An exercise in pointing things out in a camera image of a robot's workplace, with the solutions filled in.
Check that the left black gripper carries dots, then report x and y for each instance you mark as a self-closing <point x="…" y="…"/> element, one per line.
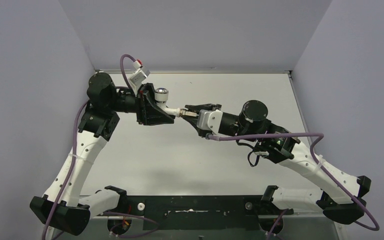
<point x="141" y="105"/>

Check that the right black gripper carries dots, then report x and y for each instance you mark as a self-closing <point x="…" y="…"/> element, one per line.
<point x="198" y="108"/>

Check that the white faucet with chrome knob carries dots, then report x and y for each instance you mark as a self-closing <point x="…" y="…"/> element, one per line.
<point x="161" y="96"/>

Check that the metal tee pipe fitting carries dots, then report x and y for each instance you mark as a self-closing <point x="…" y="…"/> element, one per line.
<point x="185" y="113"/>

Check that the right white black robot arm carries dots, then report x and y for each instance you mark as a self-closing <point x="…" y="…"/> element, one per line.
<point x="337" y="195"/>

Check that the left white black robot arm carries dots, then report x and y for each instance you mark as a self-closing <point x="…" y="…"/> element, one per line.
<point x="61" y="206"/>

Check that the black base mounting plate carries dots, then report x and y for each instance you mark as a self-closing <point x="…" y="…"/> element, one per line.
<point x="203" y="212"/>

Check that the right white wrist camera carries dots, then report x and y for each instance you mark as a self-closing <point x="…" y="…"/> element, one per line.
<point x="209" y="120"/>

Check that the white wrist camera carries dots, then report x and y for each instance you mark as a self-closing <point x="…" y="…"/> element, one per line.
<point x="209" y="120"/>
<point x="140" y="74"/>

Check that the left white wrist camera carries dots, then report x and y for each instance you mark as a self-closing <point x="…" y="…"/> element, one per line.
<point x="140" y="74"/>

